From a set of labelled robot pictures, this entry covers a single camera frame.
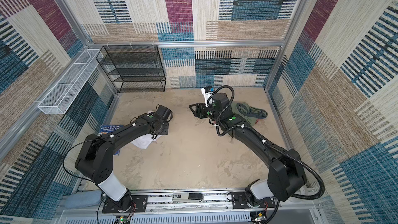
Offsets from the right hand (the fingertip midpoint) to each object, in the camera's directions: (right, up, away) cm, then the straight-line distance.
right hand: (194, 108), depth 78 cm
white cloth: (-29, -20, +13) cm, 38 cm away
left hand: (-19, -11, +13) cm, 25 cm away
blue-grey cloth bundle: (-51, -42, -6) cm, 66 cm away
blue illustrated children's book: (-55, -13, +18) cm, 59 cm away
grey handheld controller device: (-3, -41, -7) cm, 41 cm away
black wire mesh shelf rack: (-43, +27, +31) cm, 60 cm away
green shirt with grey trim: (+36, -5, +26) cm, 44 cm away
